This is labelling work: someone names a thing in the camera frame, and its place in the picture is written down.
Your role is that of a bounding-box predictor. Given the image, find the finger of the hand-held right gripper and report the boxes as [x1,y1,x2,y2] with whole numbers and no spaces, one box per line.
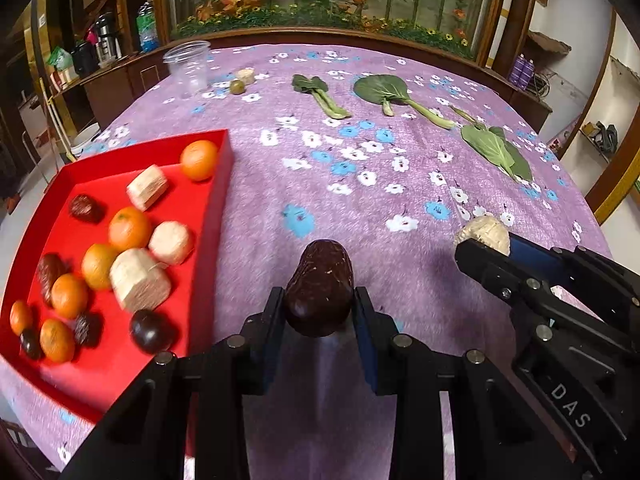
[455,239,551,311]
[507,236,601,286]

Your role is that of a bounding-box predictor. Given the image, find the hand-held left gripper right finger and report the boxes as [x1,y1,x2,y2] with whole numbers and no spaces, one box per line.
[352,286,581,480]

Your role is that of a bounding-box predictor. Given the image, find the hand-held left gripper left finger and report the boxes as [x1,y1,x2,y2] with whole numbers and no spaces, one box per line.
[60,287,287,480]

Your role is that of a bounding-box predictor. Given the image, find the large round sugarcane piece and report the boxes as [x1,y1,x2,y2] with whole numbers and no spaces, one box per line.
[454,215,511,257]

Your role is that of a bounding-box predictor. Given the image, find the large red date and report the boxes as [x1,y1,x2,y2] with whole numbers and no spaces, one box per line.
[36,253,68,308]
[284,239,354,338]
[68,194,107,224]

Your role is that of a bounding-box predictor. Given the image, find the dark round plum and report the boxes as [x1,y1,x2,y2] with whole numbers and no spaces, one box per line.
[129,309,176,353]
[20,328,45,361]

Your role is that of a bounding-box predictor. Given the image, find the square-cut sugarcane piece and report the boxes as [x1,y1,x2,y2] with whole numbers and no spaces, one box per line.
[109,248,172,312]

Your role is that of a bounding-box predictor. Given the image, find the peeled sugarcane piece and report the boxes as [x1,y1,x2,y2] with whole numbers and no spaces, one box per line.
[126,164,169,212]
[148,221,195,266]

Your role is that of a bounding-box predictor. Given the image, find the red cardboard box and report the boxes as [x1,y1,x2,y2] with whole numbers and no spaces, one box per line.
[0,129,236,426]

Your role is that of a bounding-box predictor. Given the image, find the small dark wrinkled date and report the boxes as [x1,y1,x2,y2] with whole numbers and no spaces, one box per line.
[74,311,105,348]

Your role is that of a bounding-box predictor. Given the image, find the mandarin orange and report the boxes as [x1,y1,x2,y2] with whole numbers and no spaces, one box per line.
[180,140,220,182]
[108,207,153,252]
[40,318,76,364]
[10,300,35,337]
[81,243,121,291]
[51,273,90,320]

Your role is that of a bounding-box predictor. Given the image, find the large bok choy leaves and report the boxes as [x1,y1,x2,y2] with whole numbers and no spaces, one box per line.
[450,105,534,182]

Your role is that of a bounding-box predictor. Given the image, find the purple floral tablecloth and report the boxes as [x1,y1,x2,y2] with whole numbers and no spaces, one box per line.
[0,44,613,480]

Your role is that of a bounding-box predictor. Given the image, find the medium bok choy leaf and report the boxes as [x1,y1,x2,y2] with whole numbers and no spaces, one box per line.
[353,74,456,130]

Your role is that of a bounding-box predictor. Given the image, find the small bok choy stalk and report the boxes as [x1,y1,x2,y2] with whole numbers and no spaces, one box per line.
[291,74,352,120]

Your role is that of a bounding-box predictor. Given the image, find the rolled white yellow scroll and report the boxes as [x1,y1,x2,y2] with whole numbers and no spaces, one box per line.
[492,0,518,66]

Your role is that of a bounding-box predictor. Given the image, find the white bucket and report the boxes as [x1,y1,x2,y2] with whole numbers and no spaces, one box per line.
[70,122,103,156]

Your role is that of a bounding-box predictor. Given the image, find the clear plastic cup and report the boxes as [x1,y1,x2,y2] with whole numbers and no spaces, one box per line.
[163,40,212,101]

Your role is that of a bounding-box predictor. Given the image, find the plastic water bottle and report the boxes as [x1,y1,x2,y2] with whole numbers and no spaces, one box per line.
[136,1,160,53]

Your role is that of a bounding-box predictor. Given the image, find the dark kettle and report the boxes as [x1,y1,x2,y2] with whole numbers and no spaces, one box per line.
[71,40,99,78]

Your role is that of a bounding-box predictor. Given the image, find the steel thermos flask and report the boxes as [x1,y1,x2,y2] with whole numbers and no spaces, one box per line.
[95,12,122,63]

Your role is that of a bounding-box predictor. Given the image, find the green white packet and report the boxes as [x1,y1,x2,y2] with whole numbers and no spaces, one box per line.
[46,46,73,73]

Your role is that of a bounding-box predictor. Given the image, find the wire basket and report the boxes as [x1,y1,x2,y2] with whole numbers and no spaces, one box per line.
[532,70,563,98]

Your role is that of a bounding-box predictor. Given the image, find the wooden wall shelf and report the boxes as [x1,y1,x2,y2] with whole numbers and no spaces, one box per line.
[527,30,572,56]

